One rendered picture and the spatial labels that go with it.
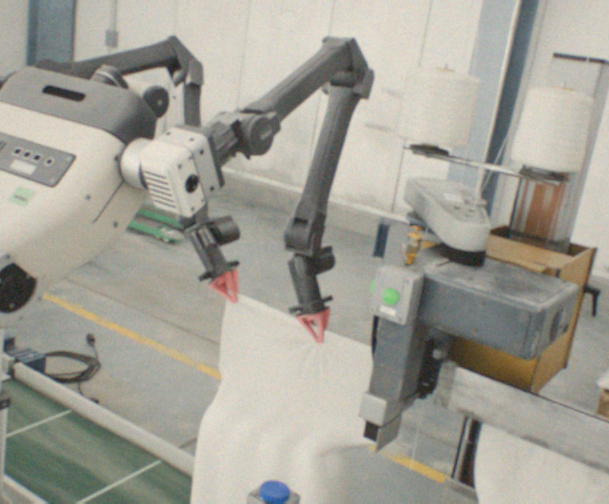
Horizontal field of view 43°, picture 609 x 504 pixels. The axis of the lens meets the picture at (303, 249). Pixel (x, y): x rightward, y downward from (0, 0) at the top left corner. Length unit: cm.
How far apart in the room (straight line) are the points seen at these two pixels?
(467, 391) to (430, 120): 57
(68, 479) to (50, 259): 108
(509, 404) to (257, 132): 73
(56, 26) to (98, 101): 827
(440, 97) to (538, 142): 23
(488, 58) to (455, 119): 472
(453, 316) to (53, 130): 82
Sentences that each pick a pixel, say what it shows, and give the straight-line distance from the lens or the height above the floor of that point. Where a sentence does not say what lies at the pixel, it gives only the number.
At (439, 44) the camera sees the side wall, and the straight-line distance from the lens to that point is 706.
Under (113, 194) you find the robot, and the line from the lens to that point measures 144.
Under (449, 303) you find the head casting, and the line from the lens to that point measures 140.
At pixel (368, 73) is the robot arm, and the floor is 166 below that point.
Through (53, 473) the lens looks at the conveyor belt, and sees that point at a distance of 245.
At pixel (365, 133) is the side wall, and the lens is 735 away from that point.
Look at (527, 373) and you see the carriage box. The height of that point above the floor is 110.
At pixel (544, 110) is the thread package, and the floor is 164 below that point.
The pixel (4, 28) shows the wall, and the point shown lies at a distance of 991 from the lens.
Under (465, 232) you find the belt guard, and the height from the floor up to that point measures 140.
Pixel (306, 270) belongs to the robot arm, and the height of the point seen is 121.
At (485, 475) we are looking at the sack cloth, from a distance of 166.
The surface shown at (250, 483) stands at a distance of 189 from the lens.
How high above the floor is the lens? 171
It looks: 15 degrees down
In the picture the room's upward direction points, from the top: 9 degrees clockwise
